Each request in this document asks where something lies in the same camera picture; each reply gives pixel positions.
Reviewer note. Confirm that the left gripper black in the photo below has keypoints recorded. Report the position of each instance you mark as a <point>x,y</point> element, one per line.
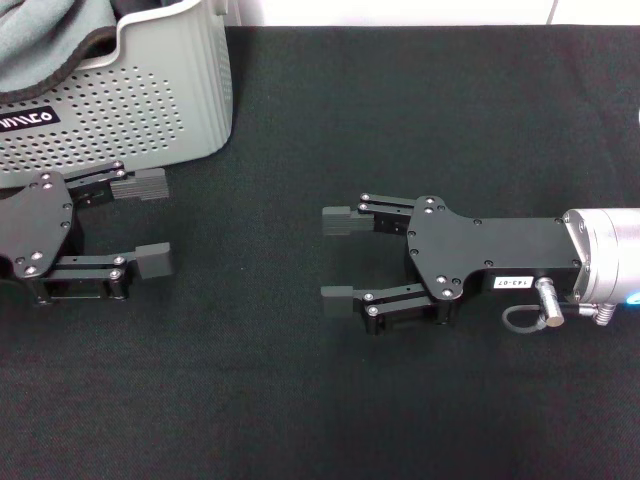
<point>35,225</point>

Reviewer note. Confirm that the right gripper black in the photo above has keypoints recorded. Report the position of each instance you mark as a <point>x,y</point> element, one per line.
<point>450,245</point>

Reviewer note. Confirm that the grey and yellow towel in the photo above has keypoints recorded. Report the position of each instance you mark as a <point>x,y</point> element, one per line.
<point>35,45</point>

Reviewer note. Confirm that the right robot arm silver white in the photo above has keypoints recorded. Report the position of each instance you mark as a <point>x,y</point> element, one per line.
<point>610,255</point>

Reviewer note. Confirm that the grey perforated storage box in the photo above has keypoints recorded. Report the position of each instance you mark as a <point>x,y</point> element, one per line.
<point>165,100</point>

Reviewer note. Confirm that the black cloth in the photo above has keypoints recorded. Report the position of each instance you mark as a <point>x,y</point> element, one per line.
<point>145,5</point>

